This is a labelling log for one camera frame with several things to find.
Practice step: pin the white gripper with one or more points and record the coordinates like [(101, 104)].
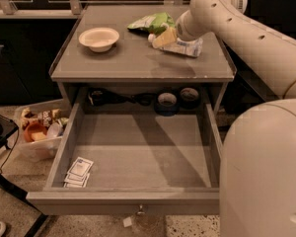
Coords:
[(182, 29)]

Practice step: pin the blue label plastic bottle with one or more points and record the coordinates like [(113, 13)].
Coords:
[(187, 48)]

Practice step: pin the open grey top drawer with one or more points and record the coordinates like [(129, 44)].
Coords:
[(168, 164)]

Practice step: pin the green chip bag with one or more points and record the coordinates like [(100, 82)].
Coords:
[(153, 24)]

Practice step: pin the white bowl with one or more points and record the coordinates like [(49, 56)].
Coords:
[(99, 39)]

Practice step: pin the drawer key with tag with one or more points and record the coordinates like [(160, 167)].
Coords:
[(137, 219)]

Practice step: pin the clear plastic bin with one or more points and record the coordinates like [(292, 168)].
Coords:
[(51, 114)]

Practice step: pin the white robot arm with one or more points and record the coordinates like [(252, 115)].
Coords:
[(257, 183)]

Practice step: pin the white paper packets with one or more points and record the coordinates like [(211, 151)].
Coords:
[(78, 174)]

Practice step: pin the orange bowl in bin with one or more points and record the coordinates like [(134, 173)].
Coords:
[(35, 132)]

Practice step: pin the black tape roll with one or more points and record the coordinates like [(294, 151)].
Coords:
[(189, 98)]

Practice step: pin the grey drawer cabinet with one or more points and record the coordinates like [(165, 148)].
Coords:
[(133, 60)]

